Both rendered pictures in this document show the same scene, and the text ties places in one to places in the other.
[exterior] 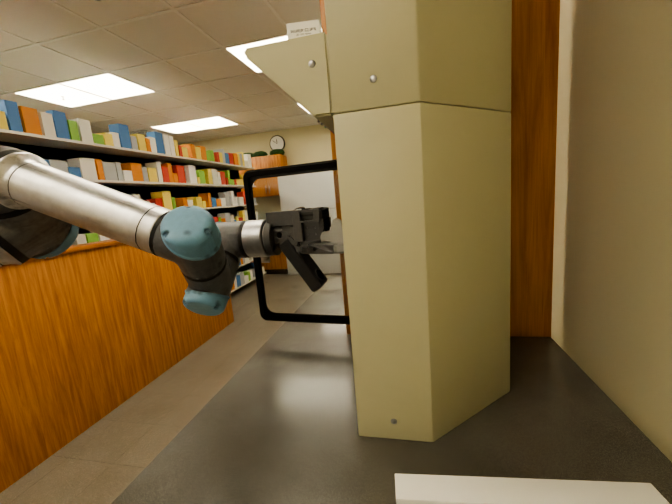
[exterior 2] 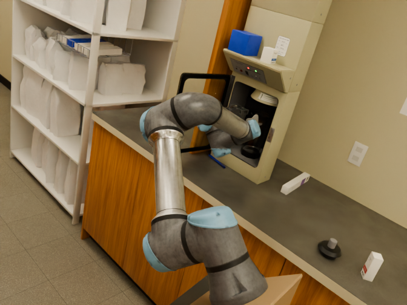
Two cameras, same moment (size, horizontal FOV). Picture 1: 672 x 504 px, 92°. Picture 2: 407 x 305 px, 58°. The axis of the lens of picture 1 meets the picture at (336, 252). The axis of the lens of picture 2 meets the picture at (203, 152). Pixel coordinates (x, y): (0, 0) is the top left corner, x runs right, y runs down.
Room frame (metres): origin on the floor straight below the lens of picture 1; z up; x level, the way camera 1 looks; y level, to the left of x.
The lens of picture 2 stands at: (0.06, 1.58, 1.75)
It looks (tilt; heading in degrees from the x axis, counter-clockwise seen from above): 24 degrees down; 294
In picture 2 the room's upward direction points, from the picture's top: 14 degrees clockwise
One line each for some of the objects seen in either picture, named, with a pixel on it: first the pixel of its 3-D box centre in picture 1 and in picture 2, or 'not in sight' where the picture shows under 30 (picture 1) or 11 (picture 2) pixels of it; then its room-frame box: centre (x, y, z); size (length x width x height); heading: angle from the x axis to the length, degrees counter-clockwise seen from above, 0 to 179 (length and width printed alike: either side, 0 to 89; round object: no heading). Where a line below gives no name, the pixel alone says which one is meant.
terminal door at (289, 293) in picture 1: (305, 246); (197, 114); (0.80, 0.08, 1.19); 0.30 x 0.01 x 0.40; 71
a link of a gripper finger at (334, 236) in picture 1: (339, 235); (255, 120); (0.55, -0.01, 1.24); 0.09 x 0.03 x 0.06; 42
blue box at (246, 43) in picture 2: not in sight; (244, 42); (0.70, -0.01, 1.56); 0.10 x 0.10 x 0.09; 76
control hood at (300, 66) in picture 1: (319, 110); (255, 69); (0.61, 0.01, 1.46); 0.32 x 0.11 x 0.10; 166
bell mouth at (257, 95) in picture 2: not in sight; (269, 95); (0.56, -0.14, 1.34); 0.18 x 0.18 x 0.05
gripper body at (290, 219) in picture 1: (299, 232); (234, 116); (0.63, 0.07, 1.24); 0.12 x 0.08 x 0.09; 76
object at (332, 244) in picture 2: not in sight; (330, 247); (0.03, 0.27, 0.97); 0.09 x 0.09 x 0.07
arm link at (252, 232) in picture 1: (262, 238); not in sight; (0.65, 0.15, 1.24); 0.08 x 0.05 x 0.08; 166
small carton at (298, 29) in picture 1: (307, 50); (269, 55); (0.57, 0.02, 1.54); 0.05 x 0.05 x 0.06; 85
